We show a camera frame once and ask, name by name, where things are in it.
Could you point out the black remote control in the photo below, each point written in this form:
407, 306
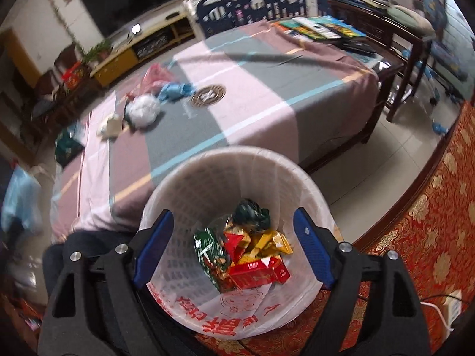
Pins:
358, 48

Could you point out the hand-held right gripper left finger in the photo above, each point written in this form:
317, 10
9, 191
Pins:
154, 246

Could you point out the wooden sofa frame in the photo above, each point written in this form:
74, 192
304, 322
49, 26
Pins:
419, 189

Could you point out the red snack wrapper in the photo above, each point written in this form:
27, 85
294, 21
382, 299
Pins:
235, 243

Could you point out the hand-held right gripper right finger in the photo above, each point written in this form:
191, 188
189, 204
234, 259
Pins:
311, 248

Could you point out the white lined waste bin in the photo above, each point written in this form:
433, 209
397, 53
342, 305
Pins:
207, 181

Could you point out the yellow television cabinet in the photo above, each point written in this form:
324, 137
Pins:
115, 65

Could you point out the pale blue hanging bag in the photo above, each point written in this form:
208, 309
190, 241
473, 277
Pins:
20, 200

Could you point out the black stereo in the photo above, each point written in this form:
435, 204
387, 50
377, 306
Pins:
154, 44

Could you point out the green potted plant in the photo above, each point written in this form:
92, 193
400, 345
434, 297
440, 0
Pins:
96, 50

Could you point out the blue white playpen fence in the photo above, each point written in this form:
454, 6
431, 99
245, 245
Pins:
256, 3

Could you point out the white plastic bag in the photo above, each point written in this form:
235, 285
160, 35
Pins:
143, 109

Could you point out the dark green box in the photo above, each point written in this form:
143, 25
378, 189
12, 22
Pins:
68, 144

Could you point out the small white device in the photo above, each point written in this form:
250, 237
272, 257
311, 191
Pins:
136, 28

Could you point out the row of colourful books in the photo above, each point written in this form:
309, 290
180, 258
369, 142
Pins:
319, 28

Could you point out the light blue plastic bag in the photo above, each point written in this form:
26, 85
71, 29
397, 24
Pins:
174, 91

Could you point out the white paper cup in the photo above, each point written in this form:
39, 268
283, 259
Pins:
109, 124

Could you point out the pink plastic bag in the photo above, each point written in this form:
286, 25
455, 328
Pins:
156, 76

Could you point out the dark plastic bag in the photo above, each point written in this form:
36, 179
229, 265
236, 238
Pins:
250, 213

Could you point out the green vine garland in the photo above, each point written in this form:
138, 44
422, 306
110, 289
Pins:
61, 15

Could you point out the red gift box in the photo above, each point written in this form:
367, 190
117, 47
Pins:
72, 76

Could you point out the red cigarette box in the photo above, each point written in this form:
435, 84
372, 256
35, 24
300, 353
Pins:
252, 272

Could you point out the yellow snack bag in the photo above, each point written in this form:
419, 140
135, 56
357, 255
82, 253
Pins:
274, 243

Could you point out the striped pink grey tablecloth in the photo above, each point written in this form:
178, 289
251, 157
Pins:
259, 96

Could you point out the dark wooden chair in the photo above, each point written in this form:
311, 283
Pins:
66, 57

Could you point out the red gold patterned cushion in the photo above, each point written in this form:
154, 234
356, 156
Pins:
426, 211

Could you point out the green snack packet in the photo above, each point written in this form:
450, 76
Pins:
207, 254

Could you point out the dark wooden side table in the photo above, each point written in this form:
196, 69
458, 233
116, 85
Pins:
371, 16

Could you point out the grey green cushion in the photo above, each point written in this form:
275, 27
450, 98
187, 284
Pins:
412, 22

